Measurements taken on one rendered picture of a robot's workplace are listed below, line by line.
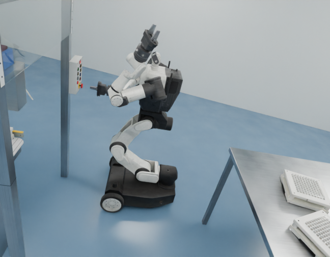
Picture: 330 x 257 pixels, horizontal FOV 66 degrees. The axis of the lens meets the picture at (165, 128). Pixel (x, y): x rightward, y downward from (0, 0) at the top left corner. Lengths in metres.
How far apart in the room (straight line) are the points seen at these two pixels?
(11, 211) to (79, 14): 4.06
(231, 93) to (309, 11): 1.72
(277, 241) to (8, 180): 1.34
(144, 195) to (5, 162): 1.32
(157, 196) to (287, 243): 1.21
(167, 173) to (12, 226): 1.28
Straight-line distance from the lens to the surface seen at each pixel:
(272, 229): 1.55
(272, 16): 4.71
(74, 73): 2.09
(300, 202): 1.80
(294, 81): 5.07
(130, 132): 2.08
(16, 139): 1.67
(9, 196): 1.49
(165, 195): 2.39
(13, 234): 1.73
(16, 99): 1.48
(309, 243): 1.58
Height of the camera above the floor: 1.85
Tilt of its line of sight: 31 degrees down
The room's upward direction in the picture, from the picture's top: 14 degrees clockwise
